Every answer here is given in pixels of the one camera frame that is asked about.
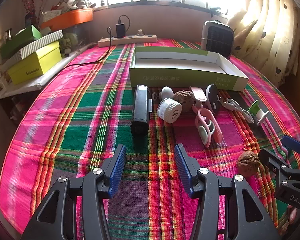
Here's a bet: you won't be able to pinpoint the orange box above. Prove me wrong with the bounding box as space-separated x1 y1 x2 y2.
40 8 94 32

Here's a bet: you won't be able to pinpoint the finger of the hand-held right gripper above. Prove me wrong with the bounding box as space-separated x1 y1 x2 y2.
281 135 300 155
258 148 290 180

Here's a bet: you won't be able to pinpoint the pink green plaid tablecloth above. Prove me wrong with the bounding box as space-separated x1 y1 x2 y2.
0 38 300 240

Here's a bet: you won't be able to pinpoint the pink plastic clip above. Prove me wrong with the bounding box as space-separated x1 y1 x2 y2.
189 86 207 114
194 108 223 148

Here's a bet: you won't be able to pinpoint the brown walnut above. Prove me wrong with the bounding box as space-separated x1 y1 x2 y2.
237 151 260 173
174 90 195 112

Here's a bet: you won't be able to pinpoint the white charging cable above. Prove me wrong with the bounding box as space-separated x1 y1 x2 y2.
219 97 254 123

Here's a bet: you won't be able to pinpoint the green white cardboard box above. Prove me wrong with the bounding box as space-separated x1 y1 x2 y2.
129 46 249 91

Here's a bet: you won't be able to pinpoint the black oval disc gadget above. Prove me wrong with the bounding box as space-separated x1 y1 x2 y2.
205 84 222 114

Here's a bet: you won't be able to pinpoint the white egg-shaped gadget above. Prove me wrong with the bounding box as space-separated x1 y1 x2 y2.
152 86 174 103

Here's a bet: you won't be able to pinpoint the yellow-green box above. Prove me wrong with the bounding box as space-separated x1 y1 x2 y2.
7 41 63 85

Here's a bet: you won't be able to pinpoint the grey black desk heater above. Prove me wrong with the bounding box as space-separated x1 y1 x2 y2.
201 20 235 58

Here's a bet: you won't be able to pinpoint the white board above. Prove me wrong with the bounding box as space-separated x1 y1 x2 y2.
0 46 90 100

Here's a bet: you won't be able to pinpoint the white round jar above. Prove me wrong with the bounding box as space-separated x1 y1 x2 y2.
157 98 182 124

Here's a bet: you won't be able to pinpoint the person's right hand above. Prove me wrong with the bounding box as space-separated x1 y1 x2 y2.
287 204 299 224

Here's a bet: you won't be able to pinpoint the black rectangular device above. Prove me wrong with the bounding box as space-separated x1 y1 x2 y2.
130 84 153 138

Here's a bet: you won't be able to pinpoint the green white spool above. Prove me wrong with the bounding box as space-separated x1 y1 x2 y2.
249 100 270 127

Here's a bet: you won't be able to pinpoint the green box lid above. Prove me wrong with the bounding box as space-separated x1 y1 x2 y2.
0 25 43 59

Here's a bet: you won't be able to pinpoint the black power adapter with cable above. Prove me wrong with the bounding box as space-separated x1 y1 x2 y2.
62 15 130 68

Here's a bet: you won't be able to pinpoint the striped box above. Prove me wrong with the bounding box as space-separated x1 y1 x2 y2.
10 29 63 60

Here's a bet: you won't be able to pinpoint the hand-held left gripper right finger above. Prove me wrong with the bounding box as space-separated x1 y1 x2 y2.
174 144 282 240

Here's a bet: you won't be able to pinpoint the white plastic bags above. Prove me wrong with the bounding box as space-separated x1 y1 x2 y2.
67 0 105 9

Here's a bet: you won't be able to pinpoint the cream heart print curtain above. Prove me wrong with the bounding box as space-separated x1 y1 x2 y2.
226 0 300 85

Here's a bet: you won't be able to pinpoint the green plush toy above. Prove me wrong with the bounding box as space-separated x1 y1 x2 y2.
61 30 78 50

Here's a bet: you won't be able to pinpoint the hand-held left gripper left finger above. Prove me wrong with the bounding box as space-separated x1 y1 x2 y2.
20 144 127 240

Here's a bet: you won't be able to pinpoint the beige power strip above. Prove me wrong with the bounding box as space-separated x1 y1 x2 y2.
98 34 157 47

